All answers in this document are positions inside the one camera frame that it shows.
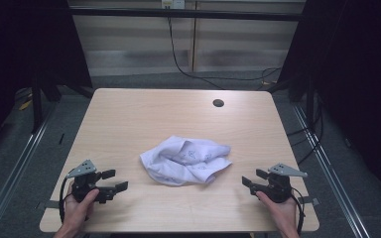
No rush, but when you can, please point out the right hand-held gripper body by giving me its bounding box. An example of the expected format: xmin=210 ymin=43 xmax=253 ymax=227
xmin=249 ymin=162 xmax=309 ymax=204

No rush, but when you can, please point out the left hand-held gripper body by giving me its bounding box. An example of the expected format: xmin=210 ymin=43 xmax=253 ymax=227
xmin=66 ymin=159 xmax=118 ymax=204

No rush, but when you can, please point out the white printed cloth garment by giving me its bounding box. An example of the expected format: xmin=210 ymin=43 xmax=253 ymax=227
xmin=139 ymin=135 xmax=233 ymax=187

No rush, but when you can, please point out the person's right hand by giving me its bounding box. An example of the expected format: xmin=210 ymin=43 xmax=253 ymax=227
xmin=255 ymin=190 xmax=301 ymax=233

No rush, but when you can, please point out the person's left hand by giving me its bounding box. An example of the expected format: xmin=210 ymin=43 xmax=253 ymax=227
xmin=61 ymin=181 xmax=100 ymax=231

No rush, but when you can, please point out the black metal stand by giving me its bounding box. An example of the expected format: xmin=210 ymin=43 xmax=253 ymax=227
xmin=30 ymin=73 xmax=45 ymax=134

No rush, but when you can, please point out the yellow floor marker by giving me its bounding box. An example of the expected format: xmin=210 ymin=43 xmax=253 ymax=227
xmin=18 ymin=99 xmax=34 ymax=112

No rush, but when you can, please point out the black curtain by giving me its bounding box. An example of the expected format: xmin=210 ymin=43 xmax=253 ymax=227
xmin=277 ymin=0 xmax=381 ymax=204
xmin=0 ymin=0 xmax=94 ymax=158

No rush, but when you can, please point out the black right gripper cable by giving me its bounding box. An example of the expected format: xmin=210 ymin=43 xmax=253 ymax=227
xmin=291 ymin=186 xmax=308 ymax=236

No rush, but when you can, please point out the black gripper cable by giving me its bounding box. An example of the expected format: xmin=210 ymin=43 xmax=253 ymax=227
xmin=291 ymin=186 xmax=308 ymax=236
xmin=59 ymin=168 xmax=77 ymax=223

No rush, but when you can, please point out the grey table edge strap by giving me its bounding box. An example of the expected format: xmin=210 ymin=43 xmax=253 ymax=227
xmin=298 ymin=195 xmax=320 ymax=207
xmin=43 ymin=199 xmax=61 ymax=210

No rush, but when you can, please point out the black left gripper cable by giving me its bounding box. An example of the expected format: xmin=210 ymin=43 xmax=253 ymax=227
xmin=59 ymin=168 xmax=77 ymax=223

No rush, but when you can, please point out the metal floor rail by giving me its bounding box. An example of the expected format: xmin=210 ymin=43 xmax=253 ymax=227
xmin=0 ymin=107 xmax=59 ymax=238
xmin=292 ymin=103 xmax=372 ymax=238

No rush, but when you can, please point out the bundle of black cables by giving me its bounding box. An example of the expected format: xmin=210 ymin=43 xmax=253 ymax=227
xmin=286 ymin=93 xmax=325 ymax=167

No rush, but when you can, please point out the long black floor cable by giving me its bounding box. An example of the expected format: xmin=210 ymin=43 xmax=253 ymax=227
xmin=167 ymin=16 xmax=283 ymax=91

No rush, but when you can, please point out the black horizontal frame bar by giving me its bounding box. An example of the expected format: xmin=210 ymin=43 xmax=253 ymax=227
xmin=68 ymin=7 xmax=307 ymax=23

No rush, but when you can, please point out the white wall socket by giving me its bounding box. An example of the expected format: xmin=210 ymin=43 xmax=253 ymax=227
xmin=161 ymin=0 xmax=187 ymax=10

